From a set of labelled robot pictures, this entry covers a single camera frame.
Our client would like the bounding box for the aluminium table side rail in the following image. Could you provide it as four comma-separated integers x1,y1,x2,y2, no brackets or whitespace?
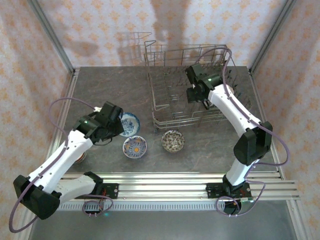
39,69,80,181
248,71,286,181

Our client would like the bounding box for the grey wire dish rack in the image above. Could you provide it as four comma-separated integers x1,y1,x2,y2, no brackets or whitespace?
144,39,252,133

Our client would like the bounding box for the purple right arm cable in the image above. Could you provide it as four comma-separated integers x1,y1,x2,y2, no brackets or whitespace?
196,47,291,218

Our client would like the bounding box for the pink patterned bowl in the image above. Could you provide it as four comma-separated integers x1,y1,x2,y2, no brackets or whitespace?
161,129,186,153

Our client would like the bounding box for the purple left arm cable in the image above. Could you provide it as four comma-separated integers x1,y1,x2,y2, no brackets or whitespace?
8,97,115,233

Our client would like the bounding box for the aluminium rail platform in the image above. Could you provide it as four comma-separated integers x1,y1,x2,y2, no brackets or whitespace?
26,172,301,202

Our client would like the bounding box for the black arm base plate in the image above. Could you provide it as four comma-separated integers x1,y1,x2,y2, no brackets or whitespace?
206,182,252,200
73,183,120,200

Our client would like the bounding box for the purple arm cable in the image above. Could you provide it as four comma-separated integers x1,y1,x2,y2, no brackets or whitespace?
196,47,291,218
8,97,115,233

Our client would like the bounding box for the grey slotted cable duct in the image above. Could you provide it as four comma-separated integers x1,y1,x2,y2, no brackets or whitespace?
37,201,288,211

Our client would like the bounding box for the blue white porcelain bowl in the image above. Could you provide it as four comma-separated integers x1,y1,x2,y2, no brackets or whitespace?
119,111,141,138

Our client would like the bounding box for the aluminium frame post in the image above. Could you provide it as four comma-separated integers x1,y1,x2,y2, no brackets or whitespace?
26,0,77,75
248,0,298,76

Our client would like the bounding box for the blue yellow patterned bowl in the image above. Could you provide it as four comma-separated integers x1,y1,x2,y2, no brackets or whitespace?
122,135,148,160

